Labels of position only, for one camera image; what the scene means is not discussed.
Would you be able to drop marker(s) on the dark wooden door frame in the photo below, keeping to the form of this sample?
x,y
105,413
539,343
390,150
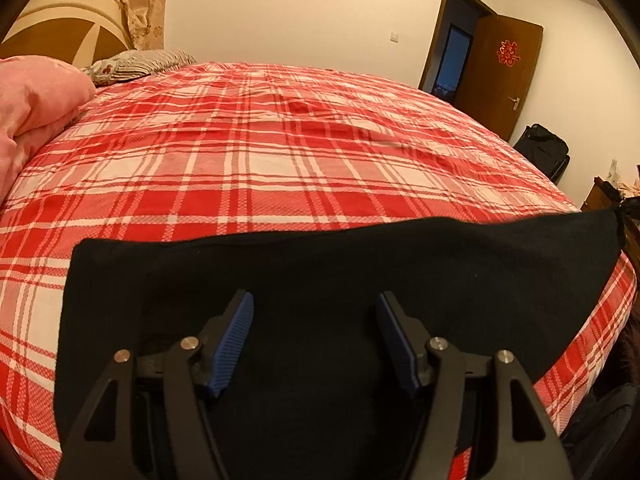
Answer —
x,y
437,25

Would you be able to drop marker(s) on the striped floral pillow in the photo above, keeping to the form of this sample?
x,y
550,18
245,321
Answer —
x,y
135,62

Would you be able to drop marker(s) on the dark backpack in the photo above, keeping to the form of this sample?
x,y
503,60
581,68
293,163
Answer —
x,y
600,430

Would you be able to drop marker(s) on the red plaid bed sheet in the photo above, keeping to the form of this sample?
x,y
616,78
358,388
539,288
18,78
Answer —
x,y
250,160

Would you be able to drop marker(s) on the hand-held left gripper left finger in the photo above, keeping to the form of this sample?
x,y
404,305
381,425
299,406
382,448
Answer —
x,y
232,345

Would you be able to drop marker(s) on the brown wooden door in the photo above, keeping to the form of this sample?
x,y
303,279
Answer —
x,y
492,95

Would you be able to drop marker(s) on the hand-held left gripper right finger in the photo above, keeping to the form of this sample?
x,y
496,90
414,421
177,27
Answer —
x,y
396,341

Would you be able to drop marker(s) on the pink blanket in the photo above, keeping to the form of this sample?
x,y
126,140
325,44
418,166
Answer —
x,y
35,100

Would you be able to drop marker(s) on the beige patterned curtain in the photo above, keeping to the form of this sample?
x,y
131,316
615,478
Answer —
x,y
145,5

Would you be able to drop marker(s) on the cream and brown headboard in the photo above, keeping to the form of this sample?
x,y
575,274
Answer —
x,y
60,25

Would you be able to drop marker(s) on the red paper door decoration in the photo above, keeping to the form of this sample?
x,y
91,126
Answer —
x,y
506,53

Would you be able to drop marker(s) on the black bag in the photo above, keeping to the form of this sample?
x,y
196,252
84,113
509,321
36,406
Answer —
x,y
542,147

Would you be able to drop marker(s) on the brown wooden cabinet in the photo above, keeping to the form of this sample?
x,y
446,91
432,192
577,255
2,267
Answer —
x,y
597,195

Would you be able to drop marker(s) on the black pants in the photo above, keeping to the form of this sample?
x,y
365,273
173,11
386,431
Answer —
x,y
320,270

